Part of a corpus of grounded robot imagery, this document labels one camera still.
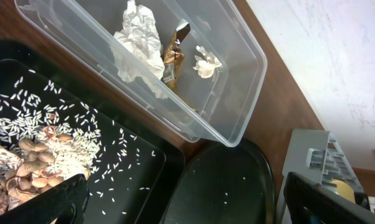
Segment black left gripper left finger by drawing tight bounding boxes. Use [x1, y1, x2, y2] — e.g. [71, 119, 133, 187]
[0, 174, 88, 224]

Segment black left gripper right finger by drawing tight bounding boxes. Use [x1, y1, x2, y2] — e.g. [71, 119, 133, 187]
[283, 172, 375, 224]

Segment yellow bowl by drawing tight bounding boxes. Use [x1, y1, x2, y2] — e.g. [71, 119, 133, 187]
[330, 179, 356, 203]

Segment white napkin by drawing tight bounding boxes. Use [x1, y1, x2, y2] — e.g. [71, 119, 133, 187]
[113, 0, 168, 100]

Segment gold snack wrapper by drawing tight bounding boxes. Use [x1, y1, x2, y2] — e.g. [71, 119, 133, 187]
[161, 19, 191, 95]

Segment grey dishwasher rack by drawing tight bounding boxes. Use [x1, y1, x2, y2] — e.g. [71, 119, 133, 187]
[276, 129, 373, 223]

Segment food scraps in bowl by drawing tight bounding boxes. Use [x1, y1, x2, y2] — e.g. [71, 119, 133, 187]
[0, 68, 157, 220]

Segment black rectangular tray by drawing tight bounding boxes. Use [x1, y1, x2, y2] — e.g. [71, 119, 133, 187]
[0, 39, 184, 223]

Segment round black tray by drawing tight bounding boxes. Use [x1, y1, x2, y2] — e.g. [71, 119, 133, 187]
[161, 139, 276, 224]

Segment small white paper scrap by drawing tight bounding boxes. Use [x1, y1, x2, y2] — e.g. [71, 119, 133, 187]
[193, 45, 222, 78]

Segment clear plastic bin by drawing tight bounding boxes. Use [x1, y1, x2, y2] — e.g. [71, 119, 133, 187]
[15, 0, 267, 147]

